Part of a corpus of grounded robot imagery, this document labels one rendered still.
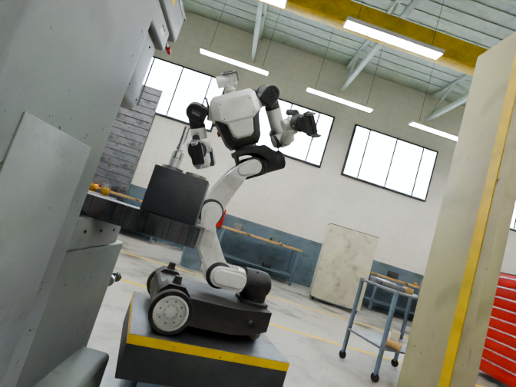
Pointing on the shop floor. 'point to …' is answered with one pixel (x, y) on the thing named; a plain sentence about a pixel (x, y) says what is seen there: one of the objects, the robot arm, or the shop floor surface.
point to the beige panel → (468, 233)
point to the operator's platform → (193, 355)
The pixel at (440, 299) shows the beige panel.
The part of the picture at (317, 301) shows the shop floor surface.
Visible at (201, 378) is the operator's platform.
